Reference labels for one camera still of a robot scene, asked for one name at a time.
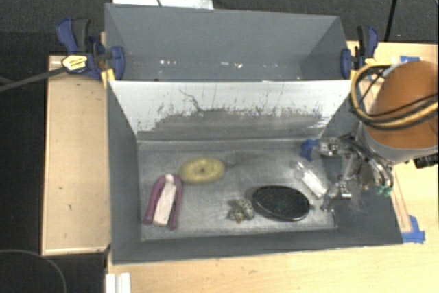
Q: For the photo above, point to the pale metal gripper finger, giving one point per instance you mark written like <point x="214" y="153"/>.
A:
<point x="329" y="147"/>
<point x="341" y="193"/>

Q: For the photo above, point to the small blue plastic piece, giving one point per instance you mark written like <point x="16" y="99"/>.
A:
<point x="308" y="148"/>

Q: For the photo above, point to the clear plastic bottle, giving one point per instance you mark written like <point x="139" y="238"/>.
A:
<point x="310" y="180"/>

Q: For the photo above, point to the black oval disc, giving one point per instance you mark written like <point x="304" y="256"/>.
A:
<point x="281" y="203"/>

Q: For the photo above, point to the grey speckled toy animal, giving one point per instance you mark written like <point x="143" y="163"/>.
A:
<point x="242" y="211"/>

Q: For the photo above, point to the grey metal bin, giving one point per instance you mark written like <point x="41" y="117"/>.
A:
<point x="212" y="106"/>

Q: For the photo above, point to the yellow toy doughnut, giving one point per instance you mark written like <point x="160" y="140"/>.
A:
<point x="192" y="175"/>

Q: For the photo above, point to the purple and white stapler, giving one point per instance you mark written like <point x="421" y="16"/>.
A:
<point x="165" y="202"/>

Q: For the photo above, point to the pale wood board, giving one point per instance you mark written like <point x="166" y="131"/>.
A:
<point x="77" y="161"/>

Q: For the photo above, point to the black cylinder on white bracket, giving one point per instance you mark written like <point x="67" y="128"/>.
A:
<point x="426" y="160"/>

